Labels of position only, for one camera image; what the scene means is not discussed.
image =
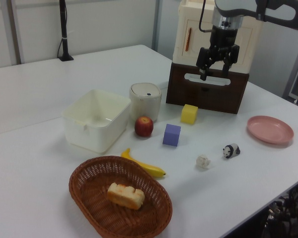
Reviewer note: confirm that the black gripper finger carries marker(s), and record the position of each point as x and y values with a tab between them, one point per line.
231	58
203	60

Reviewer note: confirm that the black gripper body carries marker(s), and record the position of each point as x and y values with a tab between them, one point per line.
223	39

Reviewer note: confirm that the small cream lidded trash can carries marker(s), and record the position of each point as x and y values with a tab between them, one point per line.
145	105

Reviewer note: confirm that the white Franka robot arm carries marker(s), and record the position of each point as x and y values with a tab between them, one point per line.
228	5

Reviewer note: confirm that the dark brown wooden box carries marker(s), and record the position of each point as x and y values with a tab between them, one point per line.
183	95

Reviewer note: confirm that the yellow foam cube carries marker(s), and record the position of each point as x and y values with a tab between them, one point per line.
188	114

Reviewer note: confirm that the pink plastic plate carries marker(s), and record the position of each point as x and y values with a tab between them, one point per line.
270	129

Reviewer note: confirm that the purple foam cube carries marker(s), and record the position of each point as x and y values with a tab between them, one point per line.
171	136

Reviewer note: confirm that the red apple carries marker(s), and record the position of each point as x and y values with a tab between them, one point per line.
144	127

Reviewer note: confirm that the small panda figurine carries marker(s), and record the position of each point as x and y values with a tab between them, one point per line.
231	150

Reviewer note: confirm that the white crumpled garlic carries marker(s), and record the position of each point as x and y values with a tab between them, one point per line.
202	161

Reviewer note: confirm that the yellow banana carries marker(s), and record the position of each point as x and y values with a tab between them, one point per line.
149	168

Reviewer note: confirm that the cream open plastic tub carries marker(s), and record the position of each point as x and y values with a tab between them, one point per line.
89	138

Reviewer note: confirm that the black pole stand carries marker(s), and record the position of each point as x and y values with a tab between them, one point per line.
63	37

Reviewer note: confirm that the toasted bread piece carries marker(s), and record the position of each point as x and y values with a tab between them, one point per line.
125	197

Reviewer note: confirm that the brown wicker basket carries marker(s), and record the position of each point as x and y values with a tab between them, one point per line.
94	210

